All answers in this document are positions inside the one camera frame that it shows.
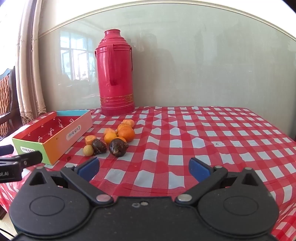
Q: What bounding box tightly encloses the dark wrinkled passion fruit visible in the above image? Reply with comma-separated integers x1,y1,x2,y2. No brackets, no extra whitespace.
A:
92,138,107,155
109,138,129,157

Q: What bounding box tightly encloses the wooden chair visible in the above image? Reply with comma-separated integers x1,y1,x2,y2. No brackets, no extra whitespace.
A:
0,67,22,140

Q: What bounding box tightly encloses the beige lace curtain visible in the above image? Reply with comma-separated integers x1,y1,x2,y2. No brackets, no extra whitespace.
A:
16,0,47,126

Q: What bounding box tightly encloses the red checked tablecloth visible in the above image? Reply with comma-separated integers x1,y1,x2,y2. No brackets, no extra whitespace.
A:
0,106,296,241

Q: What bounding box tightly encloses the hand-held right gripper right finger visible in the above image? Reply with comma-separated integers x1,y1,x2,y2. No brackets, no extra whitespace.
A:
175,158,260,207

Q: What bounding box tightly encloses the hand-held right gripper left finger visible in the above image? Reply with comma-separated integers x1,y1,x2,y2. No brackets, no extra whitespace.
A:
29,157,114,207

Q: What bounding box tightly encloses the colourful cardboard box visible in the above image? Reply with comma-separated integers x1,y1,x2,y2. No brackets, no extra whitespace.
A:
12,110,93,165

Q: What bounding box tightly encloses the large orange mandarin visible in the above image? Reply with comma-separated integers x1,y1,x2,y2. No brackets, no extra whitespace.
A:
117,126,135,142

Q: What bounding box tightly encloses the small orange mandarin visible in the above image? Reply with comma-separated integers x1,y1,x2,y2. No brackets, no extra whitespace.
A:
104,133,117,144

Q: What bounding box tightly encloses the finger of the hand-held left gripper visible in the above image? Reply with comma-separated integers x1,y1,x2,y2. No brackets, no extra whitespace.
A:
0,145,14,156
0,151,43,168

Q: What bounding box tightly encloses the red thermos flask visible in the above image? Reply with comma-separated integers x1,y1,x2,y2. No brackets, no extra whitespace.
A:
94,29,135,116

